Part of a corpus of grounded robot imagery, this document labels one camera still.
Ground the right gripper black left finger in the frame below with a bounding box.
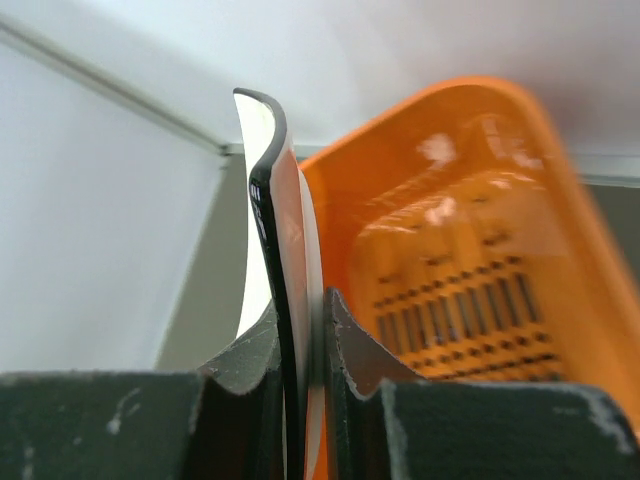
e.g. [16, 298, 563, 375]
[1, 307, 285, 479]

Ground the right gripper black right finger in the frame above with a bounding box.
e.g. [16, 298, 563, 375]
[323, 288, 639, 479]

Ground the white square plate black rim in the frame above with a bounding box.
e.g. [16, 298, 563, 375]
[233, 87, 324, 479]

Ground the orange plastic bin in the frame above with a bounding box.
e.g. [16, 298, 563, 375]
[301, 76, 639, 409]

